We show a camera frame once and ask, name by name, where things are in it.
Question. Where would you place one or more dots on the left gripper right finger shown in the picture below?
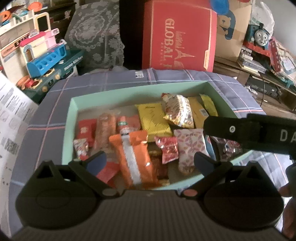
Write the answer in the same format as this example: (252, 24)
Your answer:
(213, 171)

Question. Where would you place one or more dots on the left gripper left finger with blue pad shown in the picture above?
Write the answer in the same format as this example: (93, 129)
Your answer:
(87, 172)

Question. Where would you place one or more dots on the large red snack packet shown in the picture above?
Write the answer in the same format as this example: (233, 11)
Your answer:
(108, 173)

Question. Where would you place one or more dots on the pink blue snack packet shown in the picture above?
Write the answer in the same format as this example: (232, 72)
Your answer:
(209, 148)

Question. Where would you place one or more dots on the white pink floral packet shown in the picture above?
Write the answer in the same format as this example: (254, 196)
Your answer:
(189, 141)

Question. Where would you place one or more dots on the small red snack packet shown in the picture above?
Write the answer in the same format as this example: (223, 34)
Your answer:
(87, 129)

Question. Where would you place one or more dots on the orange silver snack bar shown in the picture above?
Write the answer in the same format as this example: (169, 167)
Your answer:
(135, 163)

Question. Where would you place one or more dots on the long yellow snack bar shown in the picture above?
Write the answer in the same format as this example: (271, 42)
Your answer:
(198, 112)

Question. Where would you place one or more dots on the mint green cardboard box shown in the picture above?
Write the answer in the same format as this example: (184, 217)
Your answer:
(123, 102)

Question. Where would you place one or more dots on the yellow snack packet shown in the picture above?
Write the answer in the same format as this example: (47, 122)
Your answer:
(152, 120)

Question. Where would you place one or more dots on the person's right hand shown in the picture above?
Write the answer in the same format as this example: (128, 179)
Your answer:
(288, 216)

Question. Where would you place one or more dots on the orange sausage snack packet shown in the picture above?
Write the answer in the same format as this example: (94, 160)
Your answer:
(106, 127)

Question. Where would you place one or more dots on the plaid blue grey bedsheet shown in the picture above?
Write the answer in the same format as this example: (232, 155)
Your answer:
(44, 136)

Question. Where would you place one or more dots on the yellow green small packet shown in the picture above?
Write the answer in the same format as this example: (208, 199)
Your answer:
(209, 105)

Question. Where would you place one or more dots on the orange red sausage packet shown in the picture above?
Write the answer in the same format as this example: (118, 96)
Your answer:
(127, 124)

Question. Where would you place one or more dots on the gold orange crinkled snack bag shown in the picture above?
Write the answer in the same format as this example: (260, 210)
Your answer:
(177, 110)

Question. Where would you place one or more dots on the Thomas train toy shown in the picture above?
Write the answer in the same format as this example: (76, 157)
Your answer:
(257, 39)

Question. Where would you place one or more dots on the white printed instruction sheet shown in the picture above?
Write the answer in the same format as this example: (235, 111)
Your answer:
(16, 112)

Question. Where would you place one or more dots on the teal Home Kitchen box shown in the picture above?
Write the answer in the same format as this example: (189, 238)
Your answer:
(37, 88)

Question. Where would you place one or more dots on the blue toy rack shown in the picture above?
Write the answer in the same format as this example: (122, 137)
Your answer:
(40, 65)

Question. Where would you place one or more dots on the brown bear cardboard box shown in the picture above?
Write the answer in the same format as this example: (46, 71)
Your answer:
(231, 30)

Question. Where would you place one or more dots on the red Global cardboard box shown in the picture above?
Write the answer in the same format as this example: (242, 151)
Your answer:
(179, 35)

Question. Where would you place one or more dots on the toy kitchen playset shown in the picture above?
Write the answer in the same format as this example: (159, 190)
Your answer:
(26, 34)

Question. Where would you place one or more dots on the grey lace cushion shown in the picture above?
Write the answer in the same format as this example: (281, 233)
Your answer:
(95, 29)

